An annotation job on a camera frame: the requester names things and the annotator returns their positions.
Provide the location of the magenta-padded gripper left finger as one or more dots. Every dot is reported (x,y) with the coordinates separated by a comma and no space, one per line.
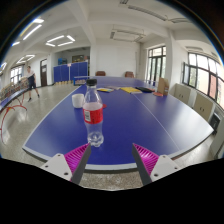
(60,165)

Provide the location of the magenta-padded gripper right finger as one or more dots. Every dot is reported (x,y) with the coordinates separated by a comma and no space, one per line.
(163,165)

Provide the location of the clear bottle with red label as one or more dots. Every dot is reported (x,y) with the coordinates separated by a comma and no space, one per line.
(93,115)

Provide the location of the white cup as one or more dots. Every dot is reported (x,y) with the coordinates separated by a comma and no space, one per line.
(78,100)

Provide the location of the white cabinet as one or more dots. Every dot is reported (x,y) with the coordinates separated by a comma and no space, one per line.
(202,106)

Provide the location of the red table tennis paddle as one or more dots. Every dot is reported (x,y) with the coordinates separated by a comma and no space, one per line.
(158,94)

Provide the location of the brown cardboard box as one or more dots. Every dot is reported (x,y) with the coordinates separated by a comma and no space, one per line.
(163,86)

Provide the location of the blue table with red legs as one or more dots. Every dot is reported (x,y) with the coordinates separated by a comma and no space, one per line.
(10,98)

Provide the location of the small blue table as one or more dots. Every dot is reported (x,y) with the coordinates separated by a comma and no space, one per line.
(79,80)

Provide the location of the yellow and cyan book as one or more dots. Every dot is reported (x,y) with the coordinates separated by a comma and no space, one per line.
(105,90)

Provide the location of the person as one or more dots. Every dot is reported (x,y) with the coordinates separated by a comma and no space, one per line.
(31,81)

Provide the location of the grey book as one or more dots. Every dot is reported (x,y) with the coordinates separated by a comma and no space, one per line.
(115,87)

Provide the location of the dark door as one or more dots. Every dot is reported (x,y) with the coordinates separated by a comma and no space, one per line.
(43,73)

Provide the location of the blue partition boards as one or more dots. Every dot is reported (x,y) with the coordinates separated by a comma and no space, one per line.
(71,70)

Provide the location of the brown chair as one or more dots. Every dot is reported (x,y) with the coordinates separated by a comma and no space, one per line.
(100,73)
(129,74)

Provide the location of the wide dark-framed window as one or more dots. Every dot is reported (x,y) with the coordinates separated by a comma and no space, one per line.
(203,75)

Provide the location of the small bright window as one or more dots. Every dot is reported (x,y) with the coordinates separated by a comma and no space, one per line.
(16,74)

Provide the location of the tall dark-framed window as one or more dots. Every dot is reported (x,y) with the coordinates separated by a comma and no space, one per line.
(156,63)

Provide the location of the ceiling lights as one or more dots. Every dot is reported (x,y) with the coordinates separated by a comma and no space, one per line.
(60,40)

